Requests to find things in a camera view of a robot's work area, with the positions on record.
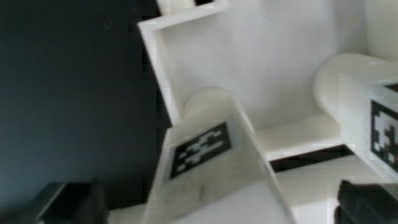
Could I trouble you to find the white chair leg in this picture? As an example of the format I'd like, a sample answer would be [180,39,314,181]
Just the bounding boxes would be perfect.
[312,54,398,183]
[141,88,296,224]

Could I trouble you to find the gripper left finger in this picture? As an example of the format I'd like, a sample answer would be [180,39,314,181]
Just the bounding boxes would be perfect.
[33,180,108,224]

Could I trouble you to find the white chair seat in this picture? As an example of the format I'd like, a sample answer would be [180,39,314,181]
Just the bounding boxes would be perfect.
[136,0,398,224]

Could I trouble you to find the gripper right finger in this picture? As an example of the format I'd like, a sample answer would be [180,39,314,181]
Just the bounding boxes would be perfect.
[333,180,398,224]

